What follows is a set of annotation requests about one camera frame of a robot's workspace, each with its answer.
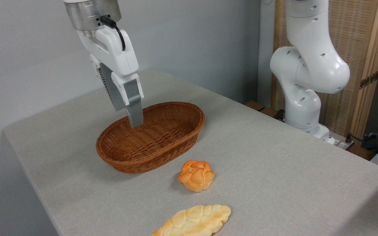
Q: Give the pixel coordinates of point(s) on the brown wicker oval basket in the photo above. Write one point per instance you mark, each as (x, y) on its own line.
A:
(162, 137)

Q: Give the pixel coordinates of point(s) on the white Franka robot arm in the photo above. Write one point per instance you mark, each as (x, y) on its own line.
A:
(307, 65)

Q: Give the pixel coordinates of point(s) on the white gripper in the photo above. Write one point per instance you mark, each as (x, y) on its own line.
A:
(118, 55)

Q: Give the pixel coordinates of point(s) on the wooden rattan folding screen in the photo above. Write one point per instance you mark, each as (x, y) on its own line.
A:
(363, 39)

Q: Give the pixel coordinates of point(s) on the dark metal screen hinge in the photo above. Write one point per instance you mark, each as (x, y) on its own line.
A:
(369, 79)

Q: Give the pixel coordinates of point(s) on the round knotted bread roll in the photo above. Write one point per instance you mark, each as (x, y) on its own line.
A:
(196, 175)

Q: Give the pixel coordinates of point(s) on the long flat braided bread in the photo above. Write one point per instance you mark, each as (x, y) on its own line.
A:
(195, 221)

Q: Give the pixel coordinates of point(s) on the black table clamp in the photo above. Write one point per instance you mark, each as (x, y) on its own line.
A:
(279, 114)

